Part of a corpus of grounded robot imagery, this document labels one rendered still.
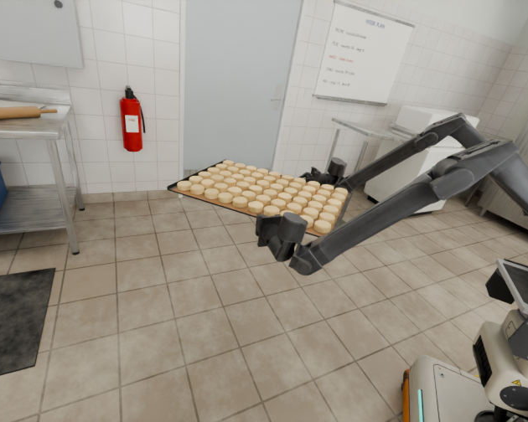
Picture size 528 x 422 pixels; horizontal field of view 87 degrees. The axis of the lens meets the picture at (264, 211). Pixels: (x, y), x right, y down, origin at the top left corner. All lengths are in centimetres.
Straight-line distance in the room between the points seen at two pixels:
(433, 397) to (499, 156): 117
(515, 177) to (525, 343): 54
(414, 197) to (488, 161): 14
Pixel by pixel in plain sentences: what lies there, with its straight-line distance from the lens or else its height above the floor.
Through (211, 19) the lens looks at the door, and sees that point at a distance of 278.
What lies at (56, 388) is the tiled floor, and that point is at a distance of 175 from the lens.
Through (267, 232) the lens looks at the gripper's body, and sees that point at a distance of 78.
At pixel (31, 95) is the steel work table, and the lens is 267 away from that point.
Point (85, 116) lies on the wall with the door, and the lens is 273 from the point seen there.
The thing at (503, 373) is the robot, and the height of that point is 72.
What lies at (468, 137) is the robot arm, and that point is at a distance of 114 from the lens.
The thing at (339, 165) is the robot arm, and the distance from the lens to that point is 124.
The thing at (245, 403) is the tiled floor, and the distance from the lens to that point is 160.
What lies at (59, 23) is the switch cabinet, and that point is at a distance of 245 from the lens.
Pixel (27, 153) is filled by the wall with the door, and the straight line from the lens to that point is 288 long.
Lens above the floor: 144
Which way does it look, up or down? 29 degrees down
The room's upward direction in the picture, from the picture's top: 10 degrees clockwise
